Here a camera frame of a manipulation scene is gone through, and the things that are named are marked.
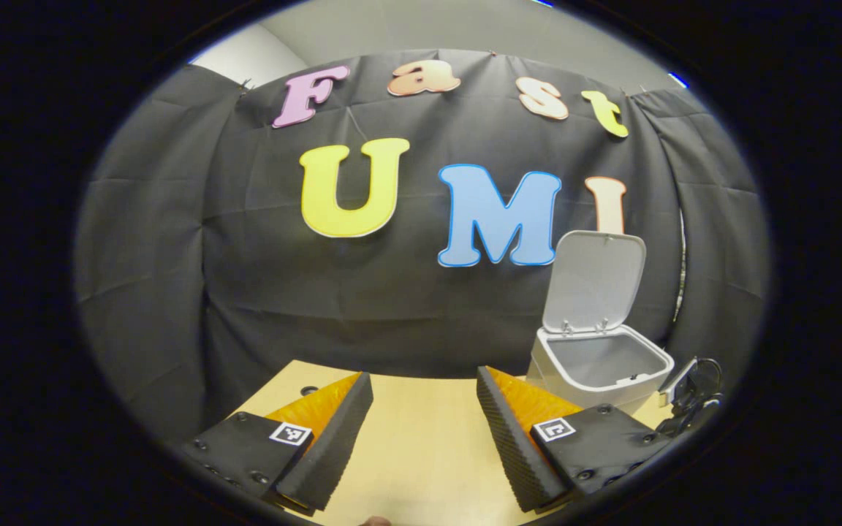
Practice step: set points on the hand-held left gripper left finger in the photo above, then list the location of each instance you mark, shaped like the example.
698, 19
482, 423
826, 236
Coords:
333, 446

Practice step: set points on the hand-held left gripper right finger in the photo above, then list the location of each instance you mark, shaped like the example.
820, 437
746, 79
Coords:
512, 446

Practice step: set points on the white desktop garbage bin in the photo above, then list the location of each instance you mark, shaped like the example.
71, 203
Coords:
593, 285

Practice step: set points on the wooden desktop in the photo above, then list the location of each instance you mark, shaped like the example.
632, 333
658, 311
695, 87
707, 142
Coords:
421, 453

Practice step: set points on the black backdrop cloth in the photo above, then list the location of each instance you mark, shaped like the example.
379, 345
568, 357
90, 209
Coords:
245, 292

